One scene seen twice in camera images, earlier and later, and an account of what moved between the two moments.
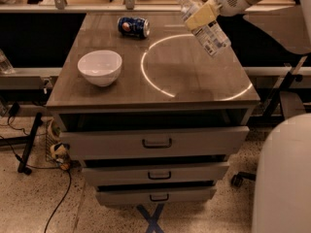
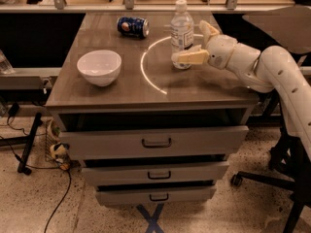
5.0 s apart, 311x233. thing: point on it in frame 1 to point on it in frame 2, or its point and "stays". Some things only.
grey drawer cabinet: x=154 y=120 stays
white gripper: x=227 y=2 to x=222 y=51
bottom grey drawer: x=121 y=195 stays
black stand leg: x=29 y=145 stays
